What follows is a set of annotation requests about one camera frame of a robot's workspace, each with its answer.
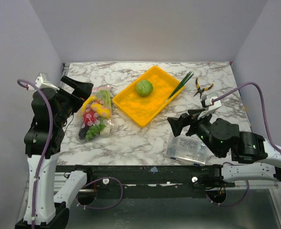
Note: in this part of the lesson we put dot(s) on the yellow handled pliers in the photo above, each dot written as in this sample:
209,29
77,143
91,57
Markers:
200,90

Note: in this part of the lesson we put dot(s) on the clear plastic screw box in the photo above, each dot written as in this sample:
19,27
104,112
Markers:
187,150

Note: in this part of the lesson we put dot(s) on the green chives bunch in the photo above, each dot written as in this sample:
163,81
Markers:
181,84

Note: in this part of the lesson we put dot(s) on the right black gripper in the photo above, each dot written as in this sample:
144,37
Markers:
188,122

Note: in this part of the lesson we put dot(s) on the green lettuce leaf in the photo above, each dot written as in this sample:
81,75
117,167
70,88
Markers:
93,131

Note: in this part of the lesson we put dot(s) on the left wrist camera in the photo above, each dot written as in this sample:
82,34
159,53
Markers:
42,81

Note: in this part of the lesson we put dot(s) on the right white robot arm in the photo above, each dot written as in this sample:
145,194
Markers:
255,158

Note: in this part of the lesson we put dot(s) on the red tomato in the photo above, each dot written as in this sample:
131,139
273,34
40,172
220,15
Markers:
90,117

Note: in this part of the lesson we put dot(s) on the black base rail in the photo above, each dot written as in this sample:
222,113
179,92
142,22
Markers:
145,182

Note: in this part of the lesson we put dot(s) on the celery stalk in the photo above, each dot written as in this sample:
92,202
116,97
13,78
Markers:
104,95

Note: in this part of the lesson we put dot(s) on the green cabbage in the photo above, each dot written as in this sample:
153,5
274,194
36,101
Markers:
144,88

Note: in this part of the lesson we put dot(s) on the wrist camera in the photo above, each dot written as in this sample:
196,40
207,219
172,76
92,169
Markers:
42,81
209,105

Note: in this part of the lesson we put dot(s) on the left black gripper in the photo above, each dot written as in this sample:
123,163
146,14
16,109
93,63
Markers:
81,90

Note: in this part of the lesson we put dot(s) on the clear zip top bag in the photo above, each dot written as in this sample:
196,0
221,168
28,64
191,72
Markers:
105,121

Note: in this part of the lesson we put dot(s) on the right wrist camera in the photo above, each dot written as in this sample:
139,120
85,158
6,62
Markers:
209,105

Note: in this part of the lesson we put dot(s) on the yellow banana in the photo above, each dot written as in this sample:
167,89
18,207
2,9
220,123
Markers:
87,102

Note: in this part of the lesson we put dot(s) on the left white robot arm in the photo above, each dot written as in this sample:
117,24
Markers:
52,106

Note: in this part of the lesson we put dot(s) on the purple eggplant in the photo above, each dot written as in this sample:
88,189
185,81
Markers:
83,133

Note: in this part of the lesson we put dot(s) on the yellow plastic tray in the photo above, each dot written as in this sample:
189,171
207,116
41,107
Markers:
143,109

